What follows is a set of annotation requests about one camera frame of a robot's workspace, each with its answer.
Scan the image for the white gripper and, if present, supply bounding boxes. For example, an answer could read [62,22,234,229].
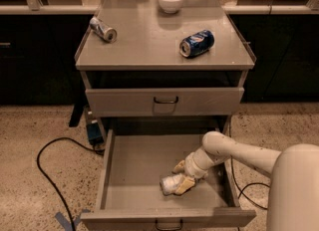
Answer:
[172,147,214,195]

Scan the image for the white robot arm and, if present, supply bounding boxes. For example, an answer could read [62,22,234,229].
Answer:
[172,131,319,231]

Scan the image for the open grey middle drawer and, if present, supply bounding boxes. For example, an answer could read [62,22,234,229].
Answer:
[81,131,256,231]

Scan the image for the closed grey top drawer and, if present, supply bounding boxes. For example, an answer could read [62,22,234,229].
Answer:
[86,88,244,117]

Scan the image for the grey metal drawer cabinet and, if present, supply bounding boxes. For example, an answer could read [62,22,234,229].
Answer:
[74,0,257,231]

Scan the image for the long beige back counter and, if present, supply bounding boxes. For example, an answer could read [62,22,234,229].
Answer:
[0,0,319,16]

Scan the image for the blue power adapter box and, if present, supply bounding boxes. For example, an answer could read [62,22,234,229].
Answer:
[86,122,104,145]

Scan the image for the blue tape cross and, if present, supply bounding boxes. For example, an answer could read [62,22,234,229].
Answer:
[55,209,89,231]

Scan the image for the blue Pepsi soda can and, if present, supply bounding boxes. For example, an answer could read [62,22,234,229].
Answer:
[179,30,214,58]

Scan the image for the silver soda can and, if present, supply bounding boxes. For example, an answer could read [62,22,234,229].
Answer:
[90,17,117,43]

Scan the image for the white ceramic bowl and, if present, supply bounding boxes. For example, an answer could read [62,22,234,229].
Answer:
[158,0,184,14]

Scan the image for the black floor cable right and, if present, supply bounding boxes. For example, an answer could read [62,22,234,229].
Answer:
[227,116,271,211]

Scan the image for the black floor cable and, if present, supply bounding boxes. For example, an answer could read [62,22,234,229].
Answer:
[227,116,271,211]
[36,136,106,231]

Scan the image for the black floor cable left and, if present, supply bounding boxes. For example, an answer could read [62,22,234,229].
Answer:
[36,136,106,231]

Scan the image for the dark lower wall cabinets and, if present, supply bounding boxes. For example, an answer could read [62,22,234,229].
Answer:
[0,15,319,105]

